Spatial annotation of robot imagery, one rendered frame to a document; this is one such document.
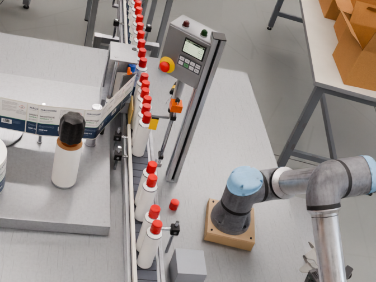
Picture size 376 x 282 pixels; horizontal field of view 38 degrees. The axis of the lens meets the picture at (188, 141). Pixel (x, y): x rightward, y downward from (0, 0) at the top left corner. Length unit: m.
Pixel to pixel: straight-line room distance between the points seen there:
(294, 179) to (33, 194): 0.90
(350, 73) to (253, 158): 1.13
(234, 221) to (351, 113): 2.90
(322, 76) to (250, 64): 1.53
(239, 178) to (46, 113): 0.74
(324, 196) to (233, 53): 3.40
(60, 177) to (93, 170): 0.17
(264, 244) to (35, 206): 0.85
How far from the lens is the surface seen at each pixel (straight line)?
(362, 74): 3.40
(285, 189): 1.92
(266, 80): 4.67
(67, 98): 2.39
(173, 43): 1.87
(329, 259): 1.61
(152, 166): 1.85
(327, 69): 3.49
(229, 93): 2.79
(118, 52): 2.26
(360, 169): 1.65
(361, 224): 3.76
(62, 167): 1.93
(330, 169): 1.60
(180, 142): 2.05
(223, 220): 2.00
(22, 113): 2.08
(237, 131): 2.56
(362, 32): 3.65
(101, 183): 2.04
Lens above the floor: 2.33
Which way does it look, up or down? 39 degrees down
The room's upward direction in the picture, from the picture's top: 19 degrees clockwise
